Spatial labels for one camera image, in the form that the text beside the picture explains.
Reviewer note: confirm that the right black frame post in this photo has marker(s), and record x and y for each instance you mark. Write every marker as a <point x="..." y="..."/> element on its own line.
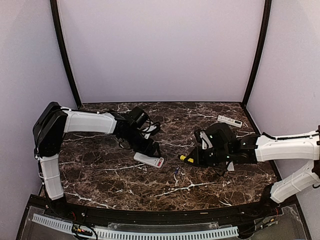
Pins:
<point x="258" y="52"/>

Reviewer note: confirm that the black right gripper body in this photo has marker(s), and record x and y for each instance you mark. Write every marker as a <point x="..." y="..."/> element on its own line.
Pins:
<point x="207" y="160"/>

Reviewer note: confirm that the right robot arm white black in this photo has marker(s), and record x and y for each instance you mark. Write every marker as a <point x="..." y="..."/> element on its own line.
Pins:
<point x="218" y="144"/>

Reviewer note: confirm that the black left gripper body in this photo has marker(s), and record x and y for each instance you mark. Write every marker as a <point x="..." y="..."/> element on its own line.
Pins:
<point x="141" y="147"/>

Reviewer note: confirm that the grey remote control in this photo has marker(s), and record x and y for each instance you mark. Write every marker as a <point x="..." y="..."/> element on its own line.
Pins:
<point x="150" y="161"/>

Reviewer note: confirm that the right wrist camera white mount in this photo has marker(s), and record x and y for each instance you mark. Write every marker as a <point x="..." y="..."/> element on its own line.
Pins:
<point x="202" y="138"/>

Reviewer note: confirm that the black frame post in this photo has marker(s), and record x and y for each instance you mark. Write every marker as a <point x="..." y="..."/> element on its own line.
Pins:
<point x="63" y="52"/>
<point x="258" y="52"/>

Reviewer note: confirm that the yellow handle screwdriver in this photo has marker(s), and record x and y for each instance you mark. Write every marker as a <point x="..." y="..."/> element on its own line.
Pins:
<point x="186" y="159"/>

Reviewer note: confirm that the left black frame post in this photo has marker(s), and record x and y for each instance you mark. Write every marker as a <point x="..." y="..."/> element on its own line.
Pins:
<point x="63" y="52"/>

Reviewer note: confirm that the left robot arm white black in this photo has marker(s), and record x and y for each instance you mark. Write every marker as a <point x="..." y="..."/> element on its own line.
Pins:
<point x="135" y="127"/>

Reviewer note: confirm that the white slotted cable duct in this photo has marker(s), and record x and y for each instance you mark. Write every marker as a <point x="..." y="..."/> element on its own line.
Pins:
<point x="121" y="231"/>

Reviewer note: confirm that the grey battery cover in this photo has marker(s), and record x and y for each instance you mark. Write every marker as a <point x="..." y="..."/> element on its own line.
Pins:
<point x="230" y="166"/>

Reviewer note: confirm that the white remote control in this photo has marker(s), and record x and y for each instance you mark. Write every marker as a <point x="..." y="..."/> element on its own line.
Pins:
<point x="230" y="121"/>

